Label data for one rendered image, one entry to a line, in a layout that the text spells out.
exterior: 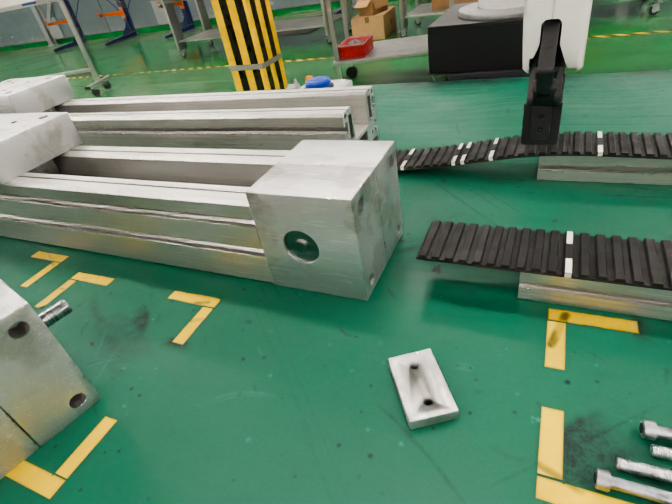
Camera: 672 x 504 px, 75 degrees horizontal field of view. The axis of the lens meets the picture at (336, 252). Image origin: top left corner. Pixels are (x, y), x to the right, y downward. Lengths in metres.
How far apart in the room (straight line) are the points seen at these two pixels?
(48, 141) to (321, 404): 0.46
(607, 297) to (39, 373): 0.38
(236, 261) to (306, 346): 0.11
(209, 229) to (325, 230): 0.12
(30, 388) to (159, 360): 0.08
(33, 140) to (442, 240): 0.47
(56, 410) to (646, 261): 0.41
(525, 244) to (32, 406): 0.35
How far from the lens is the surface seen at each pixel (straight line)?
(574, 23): 0.44
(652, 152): 0.50
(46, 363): 0.34
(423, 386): 0.29
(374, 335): 0.33
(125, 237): 0.49
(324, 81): 0.70
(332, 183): 0.33
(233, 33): 3.84
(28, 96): 0.91
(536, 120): 0.46
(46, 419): 0.37
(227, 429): 0.31
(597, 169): 0.52
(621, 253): 0.36
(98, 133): 0.77
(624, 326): 0.36
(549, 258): 0.34
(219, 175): 0.46
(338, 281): 0.36
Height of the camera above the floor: 1.02
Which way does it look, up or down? 35 degrees down
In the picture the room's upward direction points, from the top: 11 degrees counter-clockwise
